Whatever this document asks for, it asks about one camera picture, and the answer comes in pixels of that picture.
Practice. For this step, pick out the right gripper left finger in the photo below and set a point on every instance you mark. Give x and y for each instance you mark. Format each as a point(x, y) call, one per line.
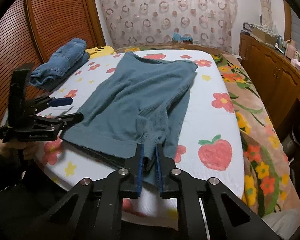
point(133, 186)

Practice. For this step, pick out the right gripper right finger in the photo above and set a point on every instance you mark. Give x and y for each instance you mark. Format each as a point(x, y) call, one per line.
point(163, 165)

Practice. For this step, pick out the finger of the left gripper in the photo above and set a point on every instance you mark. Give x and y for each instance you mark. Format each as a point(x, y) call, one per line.
point(60, 102)
point(66, 121)

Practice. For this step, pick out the teal knit pants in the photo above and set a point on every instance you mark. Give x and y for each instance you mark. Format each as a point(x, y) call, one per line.
point(143, 102)

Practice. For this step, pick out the person's left hand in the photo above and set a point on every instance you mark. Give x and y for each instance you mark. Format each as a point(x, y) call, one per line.
point(28, 149)

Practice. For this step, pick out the folded blue denim jeans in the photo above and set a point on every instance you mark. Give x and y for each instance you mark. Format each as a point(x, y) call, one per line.
point(61, 65)

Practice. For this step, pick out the white floral strawberry sheet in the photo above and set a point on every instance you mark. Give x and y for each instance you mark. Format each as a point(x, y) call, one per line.
point(209, 143)

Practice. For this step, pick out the yellow plush toy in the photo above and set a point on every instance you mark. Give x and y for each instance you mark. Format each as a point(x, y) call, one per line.
point(99, 51)

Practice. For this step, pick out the wooden louvered wardrobe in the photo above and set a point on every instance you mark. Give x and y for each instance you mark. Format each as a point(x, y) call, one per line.
point(32, 30)

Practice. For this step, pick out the brown floral blanket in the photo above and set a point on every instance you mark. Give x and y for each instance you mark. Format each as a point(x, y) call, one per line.
point(267, 185)

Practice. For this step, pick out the small blue toy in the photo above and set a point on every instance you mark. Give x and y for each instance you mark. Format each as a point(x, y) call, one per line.
point(177, 38)

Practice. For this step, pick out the patterned beige curtain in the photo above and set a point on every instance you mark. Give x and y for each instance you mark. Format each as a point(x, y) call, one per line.
point(145, 22)

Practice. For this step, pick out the long wooden cabinet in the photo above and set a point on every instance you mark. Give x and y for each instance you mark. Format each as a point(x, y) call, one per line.
point(276, 81)

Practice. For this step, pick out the cardboard box on cabinet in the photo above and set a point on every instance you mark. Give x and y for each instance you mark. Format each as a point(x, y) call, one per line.
point(264, 36)

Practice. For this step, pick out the pink container on cabinet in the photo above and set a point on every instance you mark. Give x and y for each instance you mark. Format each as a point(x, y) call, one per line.
point(290, 49)

